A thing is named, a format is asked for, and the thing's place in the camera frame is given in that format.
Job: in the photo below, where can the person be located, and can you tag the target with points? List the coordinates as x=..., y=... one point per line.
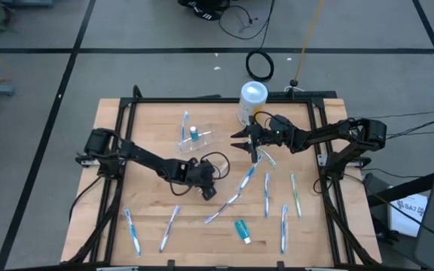
x=202, y=9

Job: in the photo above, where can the white printed paper sheet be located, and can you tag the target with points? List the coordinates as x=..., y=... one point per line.
x=407, y=214

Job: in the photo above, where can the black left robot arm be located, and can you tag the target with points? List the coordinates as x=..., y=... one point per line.
x=145, y=160

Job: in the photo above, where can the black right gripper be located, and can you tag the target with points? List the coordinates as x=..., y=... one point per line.
x=262, y=135

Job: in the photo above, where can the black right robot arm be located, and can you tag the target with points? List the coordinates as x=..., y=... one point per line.
x=326, y=131

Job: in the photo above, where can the white yellow wipes canister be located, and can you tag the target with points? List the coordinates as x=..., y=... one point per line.
x=252, y=98

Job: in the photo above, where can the black metal beam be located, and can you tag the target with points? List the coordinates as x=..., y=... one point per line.
x=409, y=187

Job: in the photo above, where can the black table edge clamp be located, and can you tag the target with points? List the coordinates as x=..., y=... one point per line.
x=280, y=265
x=170, y=264

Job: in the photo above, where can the teal toothpaste tube white cap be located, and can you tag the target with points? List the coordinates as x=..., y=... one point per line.
x=242, y=230
x=193, y=133

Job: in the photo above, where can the blue white toothbrush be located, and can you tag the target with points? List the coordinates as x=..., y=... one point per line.
x=184, y=126
x=248, y=175
x=132, y=231
x=284, y=227
x=266, y=193

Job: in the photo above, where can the clear plastic toothbrush holder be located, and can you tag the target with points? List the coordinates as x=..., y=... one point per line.
x=198, y=142

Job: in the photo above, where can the green white toothbrush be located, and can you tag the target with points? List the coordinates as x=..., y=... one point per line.
x=269, y=158
x=296, y=193

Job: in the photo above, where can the purple white toothbrush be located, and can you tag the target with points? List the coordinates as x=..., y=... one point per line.
x=222, y=208
x=169, y=227

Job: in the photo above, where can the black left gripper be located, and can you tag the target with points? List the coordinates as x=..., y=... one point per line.
x=202, y=177

